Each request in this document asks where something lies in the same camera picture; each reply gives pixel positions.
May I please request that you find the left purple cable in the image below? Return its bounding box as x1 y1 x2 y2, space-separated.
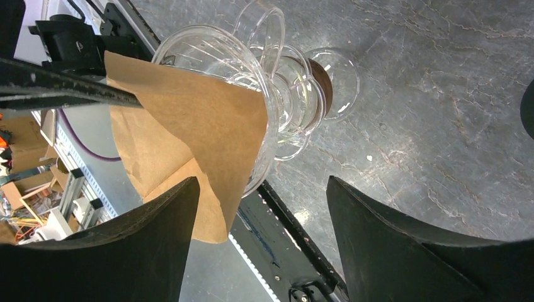
56 108 123 163

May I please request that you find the black coffee server pot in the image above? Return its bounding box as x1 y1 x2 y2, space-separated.
520 80 534 139

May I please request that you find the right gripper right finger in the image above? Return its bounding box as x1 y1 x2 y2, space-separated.
326 176 533 301

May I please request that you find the clear glass dripper with handle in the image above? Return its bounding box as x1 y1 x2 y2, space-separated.
152 1 328 194

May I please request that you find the glass carafe with brown band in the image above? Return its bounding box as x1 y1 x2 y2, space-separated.
305 47 361 126

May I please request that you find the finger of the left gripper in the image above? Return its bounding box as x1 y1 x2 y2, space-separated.
1 59 142 110

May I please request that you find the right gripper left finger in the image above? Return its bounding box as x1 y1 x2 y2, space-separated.
1 177 200 301

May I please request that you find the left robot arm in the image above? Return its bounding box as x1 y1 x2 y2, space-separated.
1 1 151 110

